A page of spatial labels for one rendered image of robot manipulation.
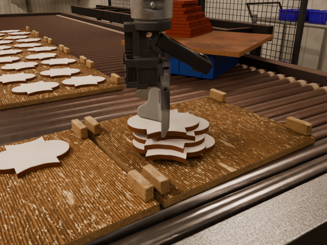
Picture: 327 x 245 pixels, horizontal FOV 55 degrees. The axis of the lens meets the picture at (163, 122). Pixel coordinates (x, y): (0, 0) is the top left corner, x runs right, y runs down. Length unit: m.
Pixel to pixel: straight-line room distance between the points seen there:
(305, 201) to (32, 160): 0.49
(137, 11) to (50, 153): 0.31
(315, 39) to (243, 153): 3.80
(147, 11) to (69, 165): 0.31
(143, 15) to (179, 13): 0.88
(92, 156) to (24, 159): 0.12
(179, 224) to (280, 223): 0.15
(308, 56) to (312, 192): 3.89
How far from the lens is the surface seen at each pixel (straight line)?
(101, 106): 0.96
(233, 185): 0.60
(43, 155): 0.65
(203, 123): 0.66
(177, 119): 0.65
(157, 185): 0.52
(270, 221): 0.53
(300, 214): 0.56
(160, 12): 0.56
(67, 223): 0.49
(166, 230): 0.48
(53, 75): 1.24
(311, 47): 4.43
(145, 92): 0.68
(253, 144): 0.70
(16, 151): 0.68
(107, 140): 0.70
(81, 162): 0.62
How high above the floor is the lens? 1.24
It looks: 23 degrees down
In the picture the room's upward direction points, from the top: straight up
